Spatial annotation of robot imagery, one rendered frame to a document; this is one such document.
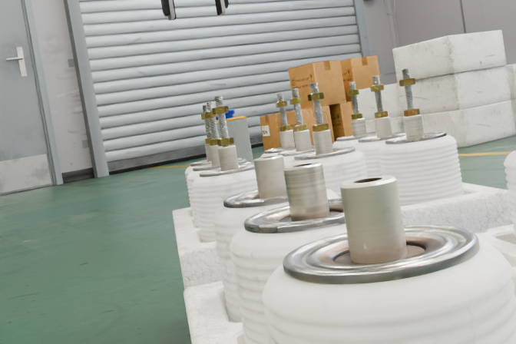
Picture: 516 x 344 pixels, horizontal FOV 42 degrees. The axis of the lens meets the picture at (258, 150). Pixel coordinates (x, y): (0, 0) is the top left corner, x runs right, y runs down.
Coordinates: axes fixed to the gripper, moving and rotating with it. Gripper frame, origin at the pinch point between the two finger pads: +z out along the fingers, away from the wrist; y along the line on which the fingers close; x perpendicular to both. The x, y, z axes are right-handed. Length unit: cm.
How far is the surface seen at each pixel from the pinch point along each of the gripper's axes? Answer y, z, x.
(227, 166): -2.5, 21.2, -12.5
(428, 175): 19.6, 26.0, -19.9
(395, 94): 160, 17, 233
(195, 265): -9.4, 30.8, -18.1
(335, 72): 176, -4, 337
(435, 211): 18.1, 29.9, -22.8
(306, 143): 11.7, 20.8, -3.0
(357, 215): -12, 20, -67
